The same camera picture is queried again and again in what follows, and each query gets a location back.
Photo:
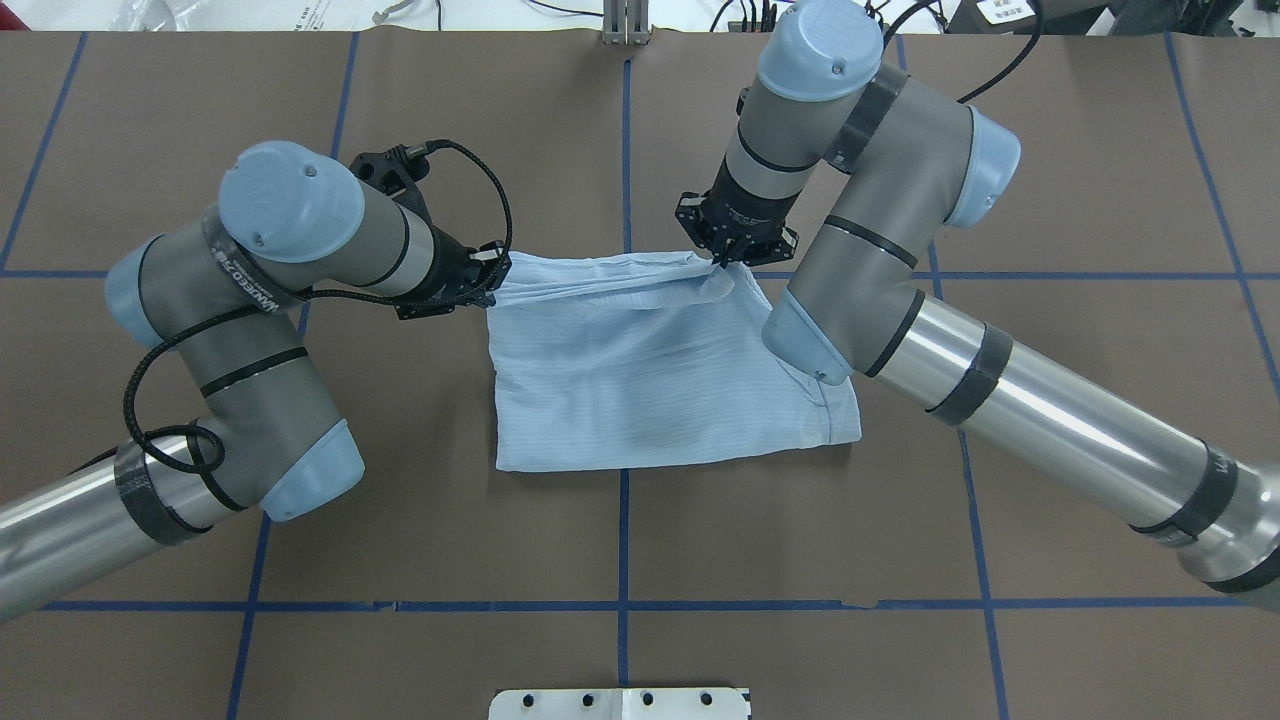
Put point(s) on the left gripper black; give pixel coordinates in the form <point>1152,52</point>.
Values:
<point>447,272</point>

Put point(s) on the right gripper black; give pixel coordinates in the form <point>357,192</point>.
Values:
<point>745,209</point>

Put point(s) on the light blue button shirt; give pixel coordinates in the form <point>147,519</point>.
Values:
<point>646,360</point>

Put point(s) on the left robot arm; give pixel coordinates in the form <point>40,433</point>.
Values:
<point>226,410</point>

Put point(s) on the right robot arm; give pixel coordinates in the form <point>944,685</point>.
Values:
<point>853,167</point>

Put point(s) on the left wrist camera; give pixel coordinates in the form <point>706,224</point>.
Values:
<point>396,173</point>

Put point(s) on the aluminium frame post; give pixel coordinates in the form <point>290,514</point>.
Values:
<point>626,22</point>

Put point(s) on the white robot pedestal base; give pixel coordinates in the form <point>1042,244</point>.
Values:
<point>623,703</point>

